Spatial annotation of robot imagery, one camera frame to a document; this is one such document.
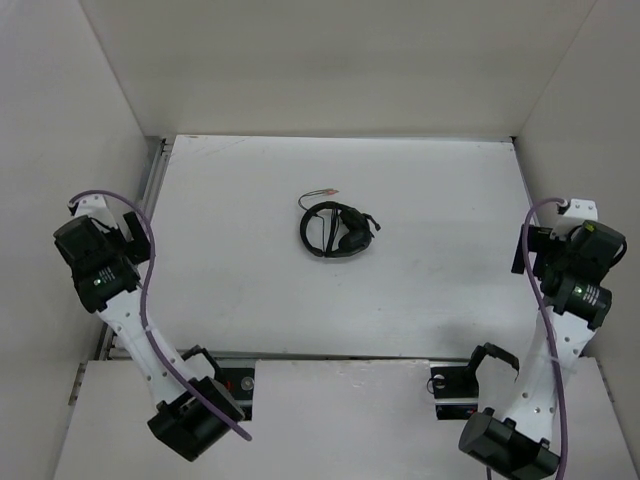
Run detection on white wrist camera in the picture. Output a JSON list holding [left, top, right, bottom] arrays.
[[550, 198, 598, 240], [68, 194, 120, 231]]

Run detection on left aluminium rail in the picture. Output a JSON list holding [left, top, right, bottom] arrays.
[[97, 137, 174, 361]]

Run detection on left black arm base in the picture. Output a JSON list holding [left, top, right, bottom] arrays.
[[215, 358, 256, 421]]

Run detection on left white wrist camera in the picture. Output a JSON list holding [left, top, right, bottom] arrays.
[[68, 194, 120, 231]]

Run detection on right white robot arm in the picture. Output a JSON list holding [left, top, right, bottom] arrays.
[[458, 219, 626, 479]]

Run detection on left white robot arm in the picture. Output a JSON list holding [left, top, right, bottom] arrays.
[[54, 207, 245, 462]]

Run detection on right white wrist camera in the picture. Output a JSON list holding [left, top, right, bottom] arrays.
[[550, 198, 598, 240]]

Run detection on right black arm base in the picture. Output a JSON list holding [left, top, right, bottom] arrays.
[[427, 362, 479, 421]]

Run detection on black headphones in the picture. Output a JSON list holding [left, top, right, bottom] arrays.
[[299, 201, 381, 259]]

